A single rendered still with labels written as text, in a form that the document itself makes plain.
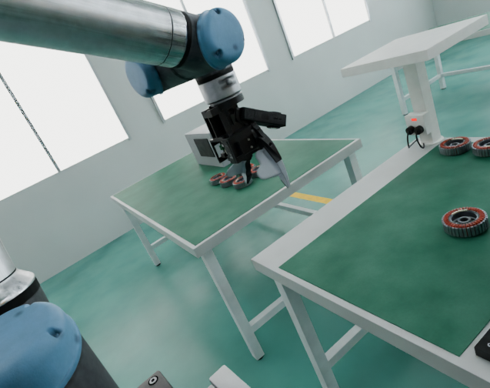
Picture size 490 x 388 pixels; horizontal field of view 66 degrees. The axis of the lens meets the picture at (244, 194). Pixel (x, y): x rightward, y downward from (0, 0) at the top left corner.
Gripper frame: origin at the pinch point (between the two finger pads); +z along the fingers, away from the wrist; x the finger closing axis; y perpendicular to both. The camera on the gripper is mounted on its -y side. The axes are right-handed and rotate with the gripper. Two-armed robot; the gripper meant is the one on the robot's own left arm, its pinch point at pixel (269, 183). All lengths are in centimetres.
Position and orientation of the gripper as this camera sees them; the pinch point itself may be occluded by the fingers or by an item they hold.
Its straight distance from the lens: 81.4
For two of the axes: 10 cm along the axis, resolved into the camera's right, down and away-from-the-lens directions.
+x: 5.6, 0.8, -8.3
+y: -7.4, 5.0, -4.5
